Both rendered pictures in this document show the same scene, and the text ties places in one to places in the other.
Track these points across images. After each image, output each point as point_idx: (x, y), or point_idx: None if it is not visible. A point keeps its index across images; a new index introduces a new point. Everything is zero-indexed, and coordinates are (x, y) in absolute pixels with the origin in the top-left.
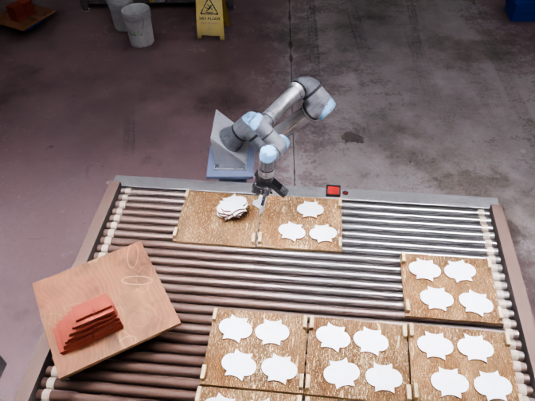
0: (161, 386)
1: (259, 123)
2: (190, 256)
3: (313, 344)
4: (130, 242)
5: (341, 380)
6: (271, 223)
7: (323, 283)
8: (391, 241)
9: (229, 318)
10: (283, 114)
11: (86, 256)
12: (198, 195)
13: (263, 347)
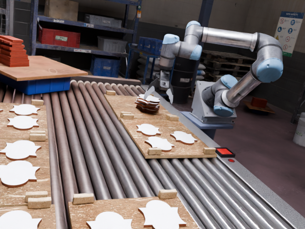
0: None
1: (189, 25)
2: (95, 102)
3: (11, 141)
4: (95, 87)
5: None
6: (149, 122)
7: (98, 151)
8: (192, 192)
9: (35, 107)
10: (220, 40)
11: None
12: None
13: (6, 120)
